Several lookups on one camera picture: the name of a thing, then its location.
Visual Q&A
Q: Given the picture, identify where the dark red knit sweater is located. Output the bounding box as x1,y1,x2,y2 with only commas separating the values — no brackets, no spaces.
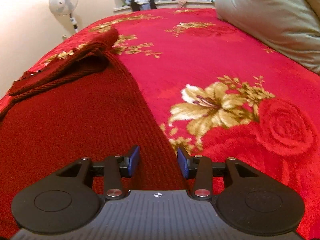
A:
0,28,191,233

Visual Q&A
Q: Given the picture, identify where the pile of mixed clothes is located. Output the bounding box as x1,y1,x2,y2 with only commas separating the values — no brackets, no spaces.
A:
127,0,157,12

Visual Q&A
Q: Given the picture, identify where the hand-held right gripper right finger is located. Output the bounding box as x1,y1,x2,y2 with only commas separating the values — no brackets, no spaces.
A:
177,147,261,201

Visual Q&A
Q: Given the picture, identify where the white windowsill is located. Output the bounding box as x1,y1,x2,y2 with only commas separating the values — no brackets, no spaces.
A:
113,0,216,13

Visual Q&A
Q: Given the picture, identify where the red floral blanket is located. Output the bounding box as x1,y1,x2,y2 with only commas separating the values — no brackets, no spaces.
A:
0,8,320,240

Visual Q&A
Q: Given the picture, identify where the light green pillow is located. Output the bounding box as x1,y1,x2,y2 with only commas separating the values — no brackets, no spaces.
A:
214,0,320,75

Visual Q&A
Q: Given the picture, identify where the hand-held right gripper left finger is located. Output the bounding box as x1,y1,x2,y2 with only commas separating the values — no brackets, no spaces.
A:
56,145,140,201

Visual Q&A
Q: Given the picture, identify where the white standing fan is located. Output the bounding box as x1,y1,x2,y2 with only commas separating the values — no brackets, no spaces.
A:
49,0,79,33

